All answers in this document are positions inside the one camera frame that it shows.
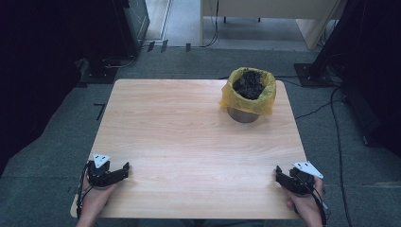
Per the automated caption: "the black hanging cable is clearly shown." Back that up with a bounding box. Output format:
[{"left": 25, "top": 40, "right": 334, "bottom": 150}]
[{"left": 201, "top": 0, "right": 220, "bottom": 49}]

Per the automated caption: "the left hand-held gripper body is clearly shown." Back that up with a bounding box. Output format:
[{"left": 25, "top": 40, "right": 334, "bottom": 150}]
[{"left": 86, "top": 153, "right": 118, "bottom": 189}]

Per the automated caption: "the yellow plastic trash bag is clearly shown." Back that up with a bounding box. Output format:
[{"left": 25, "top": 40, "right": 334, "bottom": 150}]
[{"left": 219, "top": 66, "right": 278, "bottom": 116}]

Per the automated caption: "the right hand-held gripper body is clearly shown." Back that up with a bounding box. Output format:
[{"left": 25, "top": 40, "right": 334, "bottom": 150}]
[{"left": 287, "top": 161, "right": 324, "bottom": 196}]

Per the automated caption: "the left hand-held gripper black cable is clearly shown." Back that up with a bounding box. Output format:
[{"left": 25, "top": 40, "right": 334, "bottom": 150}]
[{"left": 76, "top": 161, "right": 96, "bottom": 219}]

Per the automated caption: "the dark crumpled waste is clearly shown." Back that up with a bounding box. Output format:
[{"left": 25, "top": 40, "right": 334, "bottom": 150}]
[{"left": 232, "top": 69, "right": 267, "bottom": 101}]

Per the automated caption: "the dark curtain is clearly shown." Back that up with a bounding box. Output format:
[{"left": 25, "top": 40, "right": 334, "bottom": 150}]
[
  {"left": 0, "top": 0, "right": 133, "bottom": 178},
  {"left": 310, "top": 0, "right": 401, "bottom": 157}
]

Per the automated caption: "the round metal trash bin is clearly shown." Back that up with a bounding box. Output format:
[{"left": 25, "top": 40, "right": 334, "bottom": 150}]
[{"left": 226, "top": 106, "right": 261, "bottom": 124}]

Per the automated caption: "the black cabinet with glass side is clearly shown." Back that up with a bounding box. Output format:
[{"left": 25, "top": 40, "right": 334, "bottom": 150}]
[{"left": 113, "top": 0, "right": 151, "bottom": 58}]

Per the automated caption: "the right hand-held gripper black cable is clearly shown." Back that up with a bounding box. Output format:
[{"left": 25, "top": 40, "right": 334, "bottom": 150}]
[{"left": 294, "top": 171, "right": 329, "bottom": 227}]

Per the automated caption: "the hand-held gripper black cable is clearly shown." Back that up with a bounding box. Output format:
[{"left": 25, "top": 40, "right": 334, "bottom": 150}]
[
  {"left": 76, "top": 161, "right": 96, "bottom": 219},
  {"left": 294, "top": 171, "right": 329, "bottom": 227}
]

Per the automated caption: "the thin black floor cable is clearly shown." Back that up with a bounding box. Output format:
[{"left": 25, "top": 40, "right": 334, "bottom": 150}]
[{"left": 294, "top": 97, "right": 344, "bottom": 121}]

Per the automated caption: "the person's left hand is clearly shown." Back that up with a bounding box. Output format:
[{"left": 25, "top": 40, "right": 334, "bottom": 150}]
[{"left": 77, "top": 175, "right": 118, "bottom": 222}]

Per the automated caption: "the beige wooden desk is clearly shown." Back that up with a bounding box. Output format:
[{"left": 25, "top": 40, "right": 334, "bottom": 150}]
[{"left": 200, "top": 0, "right": 348, "bottom": 51}]

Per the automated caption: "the long black floor cable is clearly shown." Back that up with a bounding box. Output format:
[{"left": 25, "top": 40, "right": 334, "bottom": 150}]
[{"left": 329, "top": 87, "right": 354, "bottom": 227}]

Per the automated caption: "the person's right hand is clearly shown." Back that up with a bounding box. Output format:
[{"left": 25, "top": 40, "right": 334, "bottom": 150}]
[{"left": 286, "top": 176, "right": 325, "bottom": 227}]

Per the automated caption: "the black stand base plate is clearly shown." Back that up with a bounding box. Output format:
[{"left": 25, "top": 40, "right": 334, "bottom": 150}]
[
  {"left": 78, "top": 64, "right": 119, "bottom": 85},
  {"left": 293, "top": 62, "right": 340, "bottom": 88}
]

